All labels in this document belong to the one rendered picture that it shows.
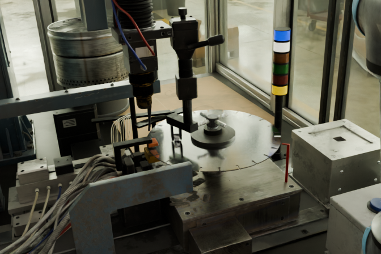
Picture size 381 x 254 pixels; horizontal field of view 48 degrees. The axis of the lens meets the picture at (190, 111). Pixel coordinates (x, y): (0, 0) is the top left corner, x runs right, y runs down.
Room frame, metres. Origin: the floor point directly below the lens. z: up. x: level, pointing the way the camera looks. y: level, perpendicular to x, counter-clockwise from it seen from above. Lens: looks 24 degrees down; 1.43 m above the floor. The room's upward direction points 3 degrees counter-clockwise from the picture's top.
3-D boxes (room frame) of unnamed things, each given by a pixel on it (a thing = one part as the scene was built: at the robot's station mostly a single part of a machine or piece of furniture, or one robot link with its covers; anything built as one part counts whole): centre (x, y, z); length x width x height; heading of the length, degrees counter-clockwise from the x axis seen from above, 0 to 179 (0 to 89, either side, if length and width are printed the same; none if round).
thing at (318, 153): (1.00, -0.39, 0.82); 0.18 x 0.18 x 0.15; 19
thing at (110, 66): (1.62, 0.37, 0.93); 0.31 x 0.31 x 0.36
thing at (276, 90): (1.17, -0.26, 0.98); 0.05 x 0.04 x 0.03; 19
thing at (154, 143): (0.88, 0.13, 0.95); 0.10 x 0.03 x 0.07; 109
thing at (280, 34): (1.17, -0.26, 1.14); 0.05 x 0.04 x 0.03; 19
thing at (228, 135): (0.95, -0.05, 0.96); 0.11 x 0.11 x 0.03
